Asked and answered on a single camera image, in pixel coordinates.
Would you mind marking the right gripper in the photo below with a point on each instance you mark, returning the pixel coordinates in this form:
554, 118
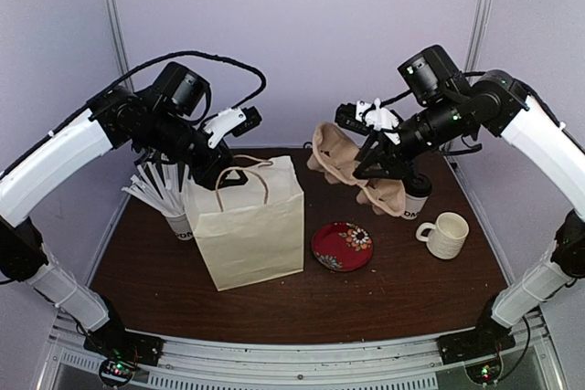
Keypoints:
386, 153

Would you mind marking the aluminium frame post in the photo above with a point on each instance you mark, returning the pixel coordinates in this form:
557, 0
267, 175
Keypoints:
478, 31
116, 33

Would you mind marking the left aluminium frame post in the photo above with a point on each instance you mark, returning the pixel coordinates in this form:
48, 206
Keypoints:
116, 33

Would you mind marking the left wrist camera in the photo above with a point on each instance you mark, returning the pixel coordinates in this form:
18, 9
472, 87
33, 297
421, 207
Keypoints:
235, 121

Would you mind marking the cream ceramic mug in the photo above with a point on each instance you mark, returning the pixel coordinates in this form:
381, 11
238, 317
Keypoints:
444, 237

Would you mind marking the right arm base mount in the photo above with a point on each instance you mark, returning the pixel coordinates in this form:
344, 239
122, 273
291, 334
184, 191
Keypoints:
468, 345

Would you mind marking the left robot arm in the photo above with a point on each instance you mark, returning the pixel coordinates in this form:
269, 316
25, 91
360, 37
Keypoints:
152, 119

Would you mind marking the aluminium front rail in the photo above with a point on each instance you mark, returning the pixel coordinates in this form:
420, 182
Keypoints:
407, 363

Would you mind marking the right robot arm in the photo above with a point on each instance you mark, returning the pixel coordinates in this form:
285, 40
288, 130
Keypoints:
457, 104

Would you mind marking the right aluminium frame post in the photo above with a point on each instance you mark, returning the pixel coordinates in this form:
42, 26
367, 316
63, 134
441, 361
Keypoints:
478, 31

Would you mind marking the wrapped straw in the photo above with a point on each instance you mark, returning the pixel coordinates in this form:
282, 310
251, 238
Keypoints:
153, 201
145, 181
172, 188

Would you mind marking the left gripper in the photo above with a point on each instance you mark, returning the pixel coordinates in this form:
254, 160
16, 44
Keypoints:
208, 173

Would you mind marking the white paper cup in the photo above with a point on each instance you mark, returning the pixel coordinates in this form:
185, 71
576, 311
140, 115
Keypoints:
413, 206

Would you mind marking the red floral plate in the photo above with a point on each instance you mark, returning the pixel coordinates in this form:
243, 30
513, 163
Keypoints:
342, 246

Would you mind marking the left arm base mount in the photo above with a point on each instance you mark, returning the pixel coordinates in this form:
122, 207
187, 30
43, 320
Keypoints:
134, 348

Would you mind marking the black plastic cup lid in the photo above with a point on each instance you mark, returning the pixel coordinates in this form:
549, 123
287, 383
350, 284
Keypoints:
418, 186

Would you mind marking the cream paper bag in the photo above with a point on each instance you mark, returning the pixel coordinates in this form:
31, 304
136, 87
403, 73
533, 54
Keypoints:
250, 233

